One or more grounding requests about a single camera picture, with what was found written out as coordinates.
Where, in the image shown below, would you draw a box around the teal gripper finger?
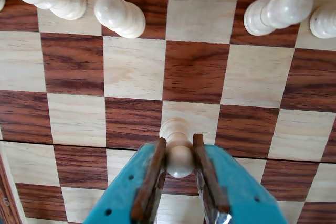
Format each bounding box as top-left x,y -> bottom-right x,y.
82,137 -> 169,224
193,133 -> 289,224

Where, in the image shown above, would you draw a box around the wooden folding chessboard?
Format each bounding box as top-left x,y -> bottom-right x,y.
0,0 -> 336,224

